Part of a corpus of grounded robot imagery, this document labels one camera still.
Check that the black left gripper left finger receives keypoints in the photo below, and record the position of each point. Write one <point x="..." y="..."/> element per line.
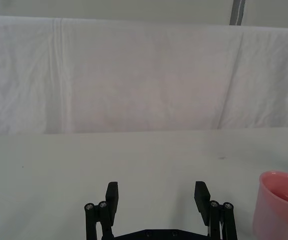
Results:
<point x="111" y="200"/>

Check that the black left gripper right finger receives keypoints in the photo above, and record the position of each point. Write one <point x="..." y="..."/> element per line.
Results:
<point x="202" y="200"/>

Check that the white table cloth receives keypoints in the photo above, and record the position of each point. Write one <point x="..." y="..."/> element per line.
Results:
<point x="143" y="160"/>

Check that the pink plastic cup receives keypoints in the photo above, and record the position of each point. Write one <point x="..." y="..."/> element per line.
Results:
<point x="268" y="215"/>

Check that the white curtain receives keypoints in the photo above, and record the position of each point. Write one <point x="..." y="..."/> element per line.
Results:
<point x="143" y="75"/>

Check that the grey striped post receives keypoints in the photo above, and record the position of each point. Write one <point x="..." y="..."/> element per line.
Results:
<point x="236" y="12"/>

